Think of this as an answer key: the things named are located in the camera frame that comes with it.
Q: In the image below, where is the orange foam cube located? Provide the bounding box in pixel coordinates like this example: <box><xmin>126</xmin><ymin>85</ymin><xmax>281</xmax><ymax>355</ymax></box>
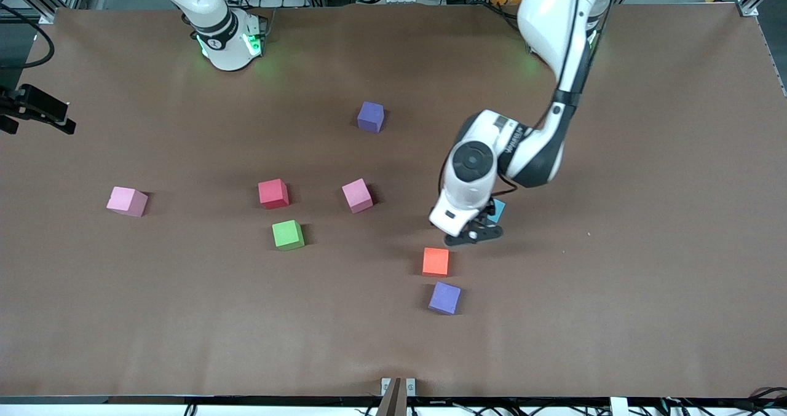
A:
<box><xmin>422</xmin><ymin>248</ymin><xmax>450</xmax><ymax>277</ymax></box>

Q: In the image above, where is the pink foam cube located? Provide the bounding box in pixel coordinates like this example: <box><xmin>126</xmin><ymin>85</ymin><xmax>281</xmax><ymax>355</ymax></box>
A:
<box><xmin>106</xmin><ymin>186</ymin><xmax>149</xmax><ymax>218</ymax></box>
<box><xmin>342</xmin><ymin>178</ymin><xmax>374</xmax><ymax>214</ymax></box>

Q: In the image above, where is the purple foam cube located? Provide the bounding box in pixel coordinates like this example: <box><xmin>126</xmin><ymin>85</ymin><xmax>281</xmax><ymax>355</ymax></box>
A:
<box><xmin>357</xmin><ymin>101</ymin><xmax>385</xmax><ymax>134</ymax></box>
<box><xmin>429</xmin><ymin>281</ymin><xmax>462</xmax><ymax>315</ymax></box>

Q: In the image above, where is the green foam cube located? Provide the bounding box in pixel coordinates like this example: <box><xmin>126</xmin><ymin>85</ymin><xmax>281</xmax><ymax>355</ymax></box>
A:
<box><xmin>272</xmin><ymin>220</ymin><xmax>306</xmax><ymax>251</ymax></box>

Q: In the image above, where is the red foam cube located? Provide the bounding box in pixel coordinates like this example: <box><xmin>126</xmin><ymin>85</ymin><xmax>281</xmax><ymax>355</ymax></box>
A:
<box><xmin>258</xmin><ymin>179</ymin><xmax>290</xmax><ymax>210</ymax></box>

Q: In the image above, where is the brown table cover sheet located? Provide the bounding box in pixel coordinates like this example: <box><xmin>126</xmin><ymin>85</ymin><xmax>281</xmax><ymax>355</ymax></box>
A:
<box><xmin>0</xmin><ymin>4</ymin><xmax>787</xmax><ymax>398</ymax></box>

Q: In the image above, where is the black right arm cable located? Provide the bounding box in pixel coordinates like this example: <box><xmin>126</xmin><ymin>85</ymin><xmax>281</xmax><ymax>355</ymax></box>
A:
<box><xmin>0</xmin><ymin>4</ymin><xmax>55</xmax><ymax>69</ymax></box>

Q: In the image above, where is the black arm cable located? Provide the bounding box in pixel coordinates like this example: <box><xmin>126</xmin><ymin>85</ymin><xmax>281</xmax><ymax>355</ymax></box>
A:
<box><xmin>438</xmin><ymin>0</ymin><xmax>617</xmax><ymax>220</ymax></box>
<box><xmin>0</xmin><ymin>4</ymin><xmax>55</xmax><ymax>69</ymax></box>

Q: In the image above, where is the silver metal bracket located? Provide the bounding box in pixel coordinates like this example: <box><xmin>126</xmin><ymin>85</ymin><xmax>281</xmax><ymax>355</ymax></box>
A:
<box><xmin>381</xmin><ymin>377</ymin><xmax>416</xmax><ymax>397</ymax></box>

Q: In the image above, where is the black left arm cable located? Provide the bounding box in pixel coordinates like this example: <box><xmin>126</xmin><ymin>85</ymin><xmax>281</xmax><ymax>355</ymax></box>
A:
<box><xmin>438</xmin><ymin>0</ymin><xmax>617</xmax><ymax>220</ymax></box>

